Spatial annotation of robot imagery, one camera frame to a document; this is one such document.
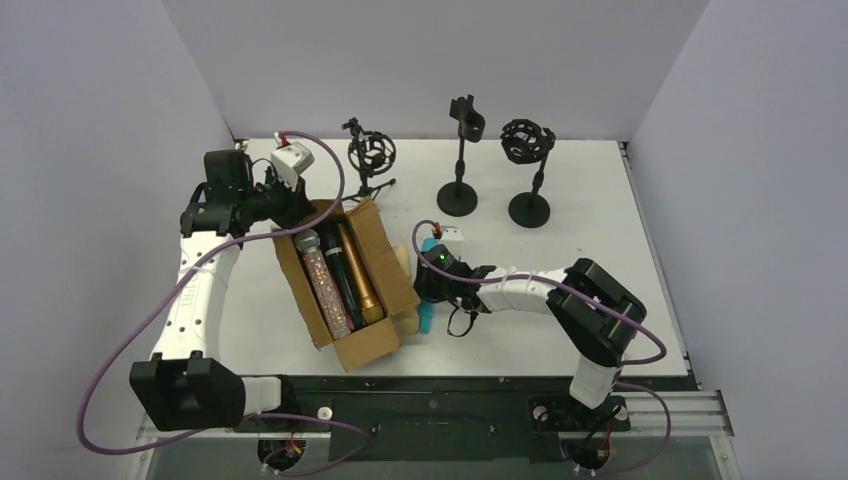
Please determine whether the blue microphone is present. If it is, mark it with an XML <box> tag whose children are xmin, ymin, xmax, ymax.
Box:
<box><xmin>417</xmin><ymin>237</ymin><xmax>439</xmax><ymax>334</ymax></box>

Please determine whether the silver glitter microphone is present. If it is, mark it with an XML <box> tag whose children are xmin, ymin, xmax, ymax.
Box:
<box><xmin>294</xmin><ymin>229</ymin><xmax>351</xmax><ymax>340</ymax></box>

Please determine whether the brown cardboard box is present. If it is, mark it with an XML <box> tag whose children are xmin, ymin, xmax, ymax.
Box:
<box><xmin>273</xmin><ymin>198</ymin><xmax>419</xmax><ymax>372</ymax></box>

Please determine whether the cream microphone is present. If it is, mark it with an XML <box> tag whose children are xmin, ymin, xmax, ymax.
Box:
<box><xmin>394</xmin><ymin>244</ymin><xmax>420</xmax><ymax>335</ymax></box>

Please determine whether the black microphone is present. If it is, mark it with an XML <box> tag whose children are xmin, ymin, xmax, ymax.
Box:
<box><xmin>318</xmin><ymin>225</ymin><xmax>365</xmax><ymax>331</ymax></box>

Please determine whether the gold microphone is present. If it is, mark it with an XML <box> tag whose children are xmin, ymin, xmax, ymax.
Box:
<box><xmin>337</xmin><ymin>223</ymin><xmax>384</xmax><ymax>325</ymax></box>

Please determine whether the black clip microphone stand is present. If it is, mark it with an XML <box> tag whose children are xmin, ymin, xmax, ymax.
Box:
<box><xmin>437</xmin><ymin>94</ymin><xmax>486</xmax><ymax>217</ymax></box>

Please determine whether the black tripod shock-mount stand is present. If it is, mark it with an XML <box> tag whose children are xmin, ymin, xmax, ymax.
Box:
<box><xmin>341</xmin><ymin>117</ymin><xmax>397</xmax><ymax>202</ymax></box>

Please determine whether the black round-base shock-mount stand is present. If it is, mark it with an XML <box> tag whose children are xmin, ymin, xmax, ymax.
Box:
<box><xmin>500</xmin><ymin>118</ymin><xmax>557</xmax><ymax>230</ymax></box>

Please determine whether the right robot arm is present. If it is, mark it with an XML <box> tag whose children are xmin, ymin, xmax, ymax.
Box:
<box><xmin>413</xmin><ymin>244</ymin><xmax>647</xmax><ymax>409</ymax></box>

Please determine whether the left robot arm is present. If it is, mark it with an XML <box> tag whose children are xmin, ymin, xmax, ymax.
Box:
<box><xmin>129</xmin><ymin>143</ymin><xmax>315</xmax><ymax>431</ymax></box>

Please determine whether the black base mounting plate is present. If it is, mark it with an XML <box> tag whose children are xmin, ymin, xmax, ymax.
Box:
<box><xmin>235</xmin><ymin>376</ymin><xmax>631</xmax><ymax>463</ymax></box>

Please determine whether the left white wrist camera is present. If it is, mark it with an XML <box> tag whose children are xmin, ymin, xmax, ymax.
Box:
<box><xmin>269</xmin><ymin>142</ymin><xmax>315</xmax><ymax>191</ymax></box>

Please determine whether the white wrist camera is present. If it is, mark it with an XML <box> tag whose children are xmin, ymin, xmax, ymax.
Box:
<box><xmin>269</xmin><ymin>142</ymin><xmax>315</xmax><ymax>191</ymax></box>
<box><xmin>438</xmin><ymin>225</ymin><xmax>464</xmax><ymax>243</ymax></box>

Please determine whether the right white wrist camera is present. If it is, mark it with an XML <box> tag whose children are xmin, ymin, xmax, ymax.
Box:
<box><xmin>438</xmin><ymin>225</ymin><xmax>464</xmax><ymax>243</ymax></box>

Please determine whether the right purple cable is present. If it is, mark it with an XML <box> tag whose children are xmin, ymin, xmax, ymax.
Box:
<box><xmin>411</xmin><ymin>219</ymin><xmax>673</xmax><ymax>477</ymax></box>

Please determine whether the purple cable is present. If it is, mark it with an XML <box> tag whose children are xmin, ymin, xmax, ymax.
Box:
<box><xmin>411</xmin><ymin>219</ymin><xmax>673</xmax><ymax>477</ymax></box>
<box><xmin>76</xmin><ymin>130</ymin><xmax>370</xmax><ymax>478</ymax></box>

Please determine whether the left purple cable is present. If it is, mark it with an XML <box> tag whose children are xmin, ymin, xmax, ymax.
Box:
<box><xmin>76</xmin><ymin>130</ymin><xmax>370</xmax><ymax>478</ymax></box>

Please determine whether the aluminium frame rail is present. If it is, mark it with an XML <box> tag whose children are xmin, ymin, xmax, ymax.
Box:
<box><xmin>135</xmin><ymin>390</ymin><xmax>735</xmax><ymax>440</ymax></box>

